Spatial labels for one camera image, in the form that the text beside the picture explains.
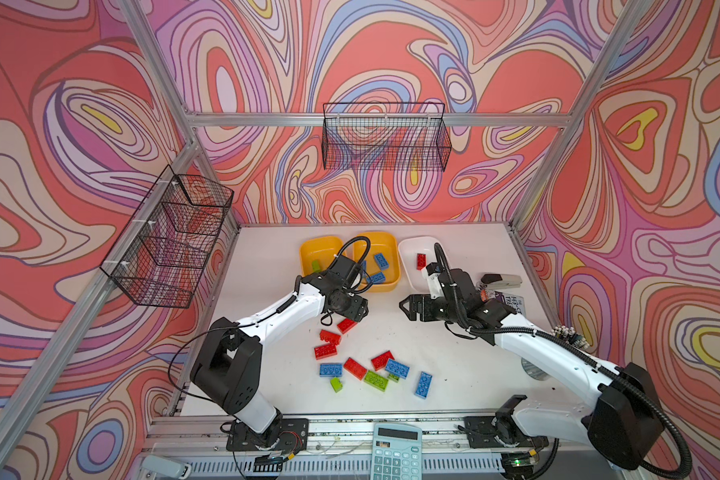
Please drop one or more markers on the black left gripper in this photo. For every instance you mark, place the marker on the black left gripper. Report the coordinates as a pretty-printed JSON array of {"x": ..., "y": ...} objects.
[{"x": 358, "y": 308}]

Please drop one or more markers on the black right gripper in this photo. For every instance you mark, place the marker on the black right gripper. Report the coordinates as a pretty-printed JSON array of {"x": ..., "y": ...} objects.
[{"x": 424, "y": 300}]

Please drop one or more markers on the red lego brick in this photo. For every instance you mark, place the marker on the red lego brick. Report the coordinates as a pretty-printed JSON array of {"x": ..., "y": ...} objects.
[
  {"x": 355, "y": 369},
  {"x": 325, "y": 351},
  {"x": 346, "y": 325},
  {"x": 421, "y": 261},
  {"x": 380, "y": 361},
  {"x": 330, "y": 337}
]

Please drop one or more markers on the blue lego brick studs up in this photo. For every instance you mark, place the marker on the blue lego brick studs up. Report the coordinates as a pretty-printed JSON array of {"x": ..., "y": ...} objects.
[{"x": 381, "y": 261}]

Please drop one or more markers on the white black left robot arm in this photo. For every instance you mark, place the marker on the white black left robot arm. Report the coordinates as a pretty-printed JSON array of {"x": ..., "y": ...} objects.
[{"x": 227, "y": 368}]

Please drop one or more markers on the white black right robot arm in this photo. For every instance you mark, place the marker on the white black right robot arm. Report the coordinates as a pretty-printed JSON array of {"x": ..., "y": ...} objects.
[{"x": 617, "y": 410}]

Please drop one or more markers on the black and beige stapler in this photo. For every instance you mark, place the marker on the black and beige stapler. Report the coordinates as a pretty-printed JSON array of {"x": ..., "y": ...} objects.
[{"x": 494, "y": 281}]

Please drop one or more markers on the yellow left plastic container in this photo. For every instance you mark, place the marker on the yellow left plastic container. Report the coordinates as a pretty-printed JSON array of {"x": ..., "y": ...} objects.
[{"x": 322, "y": 248}]

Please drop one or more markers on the yellow plastic container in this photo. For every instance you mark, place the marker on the yellow plastic container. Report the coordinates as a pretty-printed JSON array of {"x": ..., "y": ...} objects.
[
  {"x": 322, "y": 248},
  {"x": 385, "y": 243}
]

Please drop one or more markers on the white plastic container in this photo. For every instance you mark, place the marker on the white plastic container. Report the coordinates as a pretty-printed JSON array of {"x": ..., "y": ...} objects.
[{"x": 415, "y": 254}]

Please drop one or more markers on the yellow middle plastic container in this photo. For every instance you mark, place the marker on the yellow middle plastic container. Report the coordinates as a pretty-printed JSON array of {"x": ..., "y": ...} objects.
[{"x": 385, "y": 243}]

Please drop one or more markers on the blue lego on green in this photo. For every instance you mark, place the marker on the blue lego on green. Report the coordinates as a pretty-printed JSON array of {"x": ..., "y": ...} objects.
[{"x": 397, "y": 369}]

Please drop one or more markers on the small green lego brick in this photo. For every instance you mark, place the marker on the small green lego brick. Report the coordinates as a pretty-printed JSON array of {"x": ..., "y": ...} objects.
[{"x": 336, "y": 384}]

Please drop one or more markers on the green lego brick front centre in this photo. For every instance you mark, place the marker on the green lego brick front centre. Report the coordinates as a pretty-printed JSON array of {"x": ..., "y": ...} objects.
[{"x": 376, "y": 381}]

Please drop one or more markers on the teal calculator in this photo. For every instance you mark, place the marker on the teal calculator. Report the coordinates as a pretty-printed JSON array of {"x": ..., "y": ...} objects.
[{"x": 396, "y": 452}]

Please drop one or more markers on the black wire basket back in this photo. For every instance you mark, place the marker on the black wire basket back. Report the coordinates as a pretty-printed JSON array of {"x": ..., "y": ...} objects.
[{"x": 387, "y": 136}]

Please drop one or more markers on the black wire basket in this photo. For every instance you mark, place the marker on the black wire basket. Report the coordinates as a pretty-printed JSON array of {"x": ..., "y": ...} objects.
[
  {"x": 387, "y": 136},
  {"x": 159, "y": 259}
]

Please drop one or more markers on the black wire basket left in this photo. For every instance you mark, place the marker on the black wire basket left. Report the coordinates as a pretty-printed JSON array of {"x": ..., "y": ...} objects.
[{"x": 159, "y": 259}]

